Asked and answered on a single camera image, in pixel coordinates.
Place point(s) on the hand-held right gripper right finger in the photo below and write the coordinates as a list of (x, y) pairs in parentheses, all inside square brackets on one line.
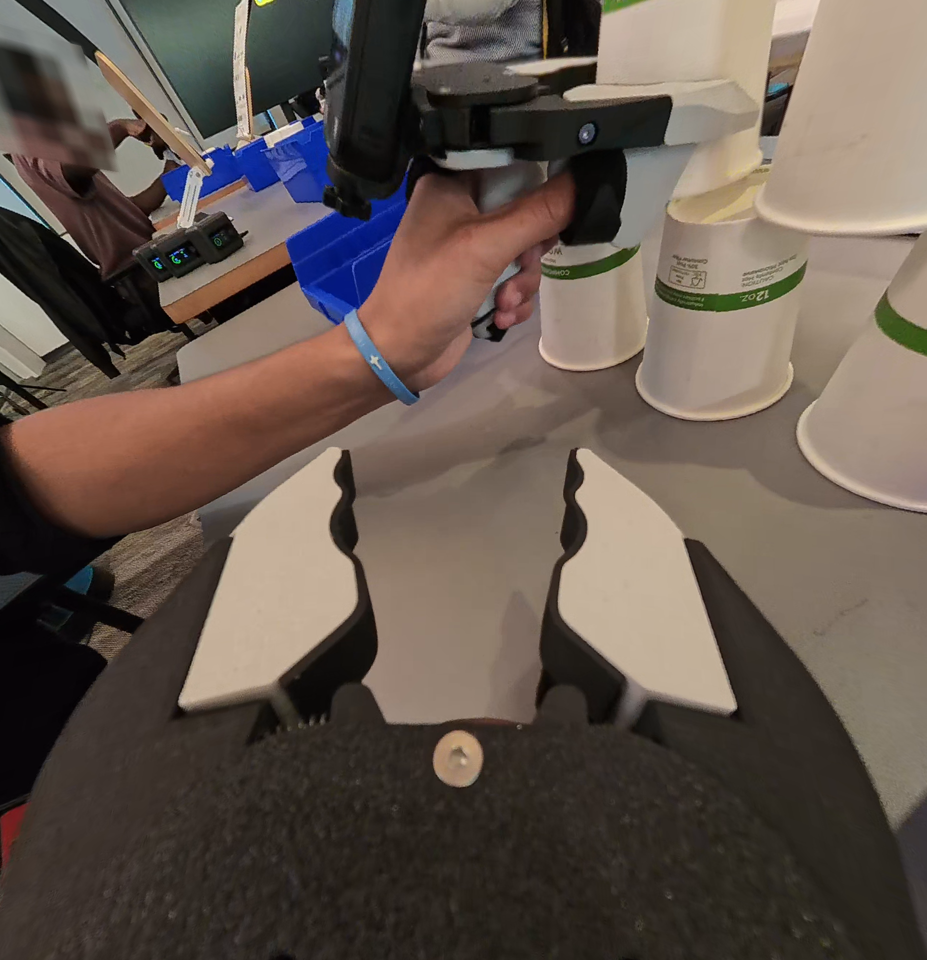
[(636, 607)]

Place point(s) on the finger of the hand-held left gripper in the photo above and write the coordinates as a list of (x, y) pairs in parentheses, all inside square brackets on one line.
[(553, 69), (711, 112)]

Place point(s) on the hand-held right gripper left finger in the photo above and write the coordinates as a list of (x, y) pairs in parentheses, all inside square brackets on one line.
[(283, 600)]

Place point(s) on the white paper cup green band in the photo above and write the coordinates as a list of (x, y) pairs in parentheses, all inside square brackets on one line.
[(883, 420), (718, 360), (681, 45), (861, 112), (591, 322)]

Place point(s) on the blue plastic bin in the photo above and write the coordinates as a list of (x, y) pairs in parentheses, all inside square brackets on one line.
[(283, 161), (201, 176), (328, 262)]

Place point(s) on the person's left forearm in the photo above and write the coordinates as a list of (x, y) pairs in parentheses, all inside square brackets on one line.
[(171, 465)]

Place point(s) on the person's left hand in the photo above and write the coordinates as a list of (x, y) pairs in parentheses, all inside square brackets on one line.
[(433, 285)]

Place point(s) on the dark hanging cloth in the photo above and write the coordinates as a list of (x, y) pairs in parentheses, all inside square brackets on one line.
[(576, 26)]

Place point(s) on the white standing card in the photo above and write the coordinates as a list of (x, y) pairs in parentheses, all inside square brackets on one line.
[(243, 67)]

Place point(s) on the black chair armrest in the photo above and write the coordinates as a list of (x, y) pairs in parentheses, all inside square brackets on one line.
[(73, 607)]

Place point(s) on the black battery pack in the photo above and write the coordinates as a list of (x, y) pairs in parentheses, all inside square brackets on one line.
[(152, 262), (180, 255), (217, 238)]

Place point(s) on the wooden display board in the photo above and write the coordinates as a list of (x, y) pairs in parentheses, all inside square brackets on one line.
[(156, 120)]

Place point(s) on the blue wristband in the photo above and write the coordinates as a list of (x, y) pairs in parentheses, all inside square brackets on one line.
[(381, 367)]

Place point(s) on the red printed card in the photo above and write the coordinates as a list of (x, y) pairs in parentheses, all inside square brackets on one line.
[(12, 829)]

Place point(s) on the black jacket on chair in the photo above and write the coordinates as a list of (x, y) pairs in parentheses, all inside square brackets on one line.
[(51, 285)]

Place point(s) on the dark wall screen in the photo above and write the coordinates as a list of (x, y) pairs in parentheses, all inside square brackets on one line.
[(201, 52)]

